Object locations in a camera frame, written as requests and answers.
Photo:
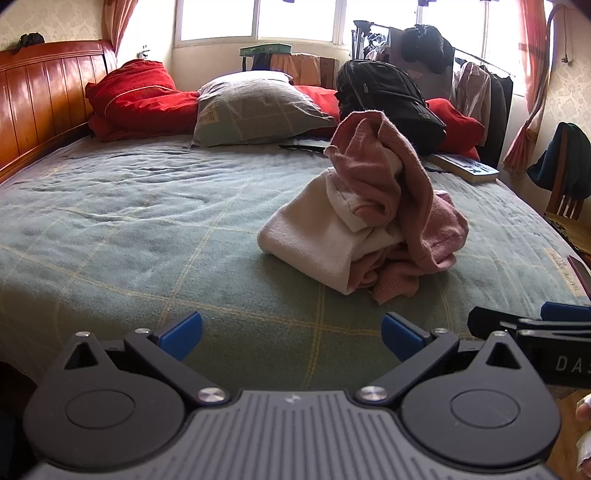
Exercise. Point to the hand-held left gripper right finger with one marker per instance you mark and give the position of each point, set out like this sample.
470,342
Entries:
401,334

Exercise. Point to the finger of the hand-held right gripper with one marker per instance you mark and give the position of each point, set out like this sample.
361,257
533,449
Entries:
568,312
489,319

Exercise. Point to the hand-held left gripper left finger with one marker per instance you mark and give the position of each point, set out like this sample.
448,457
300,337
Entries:
182,334

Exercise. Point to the pink and white sweater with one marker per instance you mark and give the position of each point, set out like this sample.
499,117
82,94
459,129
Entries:
397,184

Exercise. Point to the metal clothes rack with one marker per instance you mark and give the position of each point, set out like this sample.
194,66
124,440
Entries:
489,64

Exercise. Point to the person's right hand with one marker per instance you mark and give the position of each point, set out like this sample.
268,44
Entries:
585,410

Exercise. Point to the maroon phone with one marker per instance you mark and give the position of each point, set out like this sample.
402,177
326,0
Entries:
581,274

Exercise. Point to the wooden chair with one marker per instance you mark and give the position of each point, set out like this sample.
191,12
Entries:
559,201

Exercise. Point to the green plaid bed blanket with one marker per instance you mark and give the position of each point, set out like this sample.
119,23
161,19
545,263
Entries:
138,230

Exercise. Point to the paperback book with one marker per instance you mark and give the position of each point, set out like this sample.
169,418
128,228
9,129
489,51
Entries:
466,167

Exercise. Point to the orange curtain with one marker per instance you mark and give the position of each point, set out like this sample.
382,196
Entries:
122,23
531,115

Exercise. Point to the red cushion behind backpack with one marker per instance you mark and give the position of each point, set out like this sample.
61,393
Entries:
452,120

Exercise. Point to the black hanging jacket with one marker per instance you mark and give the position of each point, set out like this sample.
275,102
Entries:
501,115

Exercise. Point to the beige hanging shirt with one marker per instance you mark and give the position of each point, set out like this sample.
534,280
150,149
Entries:
468,92

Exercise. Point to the grey green pillow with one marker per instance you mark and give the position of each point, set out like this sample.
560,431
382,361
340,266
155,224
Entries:
258,110

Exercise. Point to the red pillow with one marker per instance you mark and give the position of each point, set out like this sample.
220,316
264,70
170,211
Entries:
138,101

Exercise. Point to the black backpack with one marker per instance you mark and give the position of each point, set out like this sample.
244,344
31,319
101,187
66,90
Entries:
383,92

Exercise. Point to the wooden headboard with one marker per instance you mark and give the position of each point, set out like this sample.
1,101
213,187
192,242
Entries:
41,101

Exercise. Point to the cardboard box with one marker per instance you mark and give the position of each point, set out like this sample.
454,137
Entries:
304,69

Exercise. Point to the black fuzzy garment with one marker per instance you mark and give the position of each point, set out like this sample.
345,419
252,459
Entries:
425,44

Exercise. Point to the small dark cloth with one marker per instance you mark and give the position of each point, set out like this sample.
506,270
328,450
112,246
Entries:
31,40

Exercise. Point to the window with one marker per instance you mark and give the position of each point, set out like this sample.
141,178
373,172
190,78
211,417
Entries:
300,18

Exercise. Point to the white wall socket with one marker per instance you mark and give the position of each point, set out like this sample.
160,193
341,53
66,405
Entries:
145,51

